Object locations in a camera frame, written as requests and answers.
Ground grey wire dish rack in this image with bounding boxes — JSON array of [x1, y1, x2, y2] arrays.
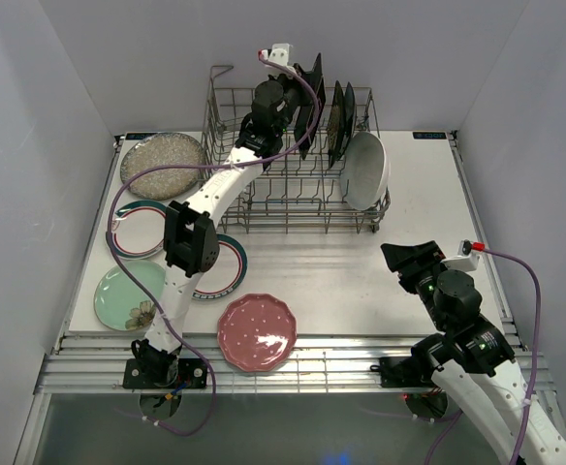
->
[[202, 65, 391, 233]]

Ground pink dotted scalloped plate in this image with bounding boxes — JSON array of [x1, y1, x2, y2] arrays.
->
[[217, 294, 298, 372]]

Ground black floral square plate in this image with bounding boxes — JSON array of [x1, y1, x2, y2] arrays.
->
[[327, 80, 345, 168]]

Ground dark logo sticker left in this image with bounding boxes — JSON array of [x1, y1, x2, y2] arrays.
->
[[124, 132, 156, 140]]

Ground white plate steam logo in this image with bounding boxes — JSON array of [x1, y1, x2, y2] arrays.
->
[[193, 233, 248, 301]]

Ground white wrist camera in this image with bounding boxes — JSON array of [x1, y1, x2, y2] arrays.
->
[[258, 43, 296, 74], [442, 240, 486, 272]]

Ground white oval plate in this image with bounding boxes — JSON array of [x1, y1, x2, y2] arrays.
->
[[339, 132, 391, 211]]

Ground mint green flower plate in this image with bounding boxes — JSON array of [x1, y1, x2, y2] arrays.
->
[[94, 260, 165, 331]]

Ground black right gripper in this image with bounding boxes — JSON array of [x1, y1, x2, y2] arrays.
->
[[379, 239, 449, 331]]

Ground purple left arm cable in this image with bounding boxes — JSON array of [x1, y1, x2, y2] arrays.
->
[[106, 50, 323, 437]]

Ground white plate green red rim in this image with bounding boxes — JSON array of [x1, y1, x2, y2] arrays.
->
[[109, 201, 166, 260]]

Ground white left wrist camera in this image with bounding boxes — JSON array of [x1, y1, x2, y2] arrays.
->
[[258, 43, 296, 74]]

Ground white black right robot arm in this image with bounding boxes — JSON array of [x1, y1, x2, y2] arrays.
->
[[371, 240, 566, 464]]

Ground cream floral square plate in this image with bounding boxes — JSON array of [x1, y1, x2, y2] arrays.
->
[[294, 53, 326, 160]]

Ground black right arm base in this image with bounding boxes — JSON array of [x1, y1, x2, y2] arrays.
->
[[369, 352, 449, 388]]

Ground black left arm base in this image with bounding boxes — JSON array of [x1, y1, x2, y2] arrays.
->
[[122, 339, 208, 390]]

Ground teal square plate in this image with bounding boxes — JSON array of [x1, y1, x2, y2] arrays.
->
[[341, 82, 357, 155]]

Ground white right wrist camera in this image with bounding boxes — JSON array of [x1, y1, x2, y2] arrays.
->
[[442, 240, 486, 272]]

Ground dark logo sticker right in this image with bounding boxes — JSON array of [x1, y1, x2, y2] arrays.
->
[[412, 131, 448, 140]]

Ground speckled brown round plate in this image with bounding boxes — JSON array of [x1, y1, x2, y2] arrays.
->
[[120, 133, 205, 201]]

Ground dark logo sticker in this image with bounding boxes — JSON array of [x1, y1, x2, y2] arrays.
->
[[412, 131, 448, 140], [124, 132, 156, 140]]

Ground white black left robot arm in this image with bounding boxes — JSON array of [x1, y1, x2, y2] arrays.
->
[[131, 62, 326, 388]]

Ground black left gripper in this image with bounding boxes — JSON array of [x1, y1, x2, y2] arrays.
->
[[268, 65, 319, 137]]

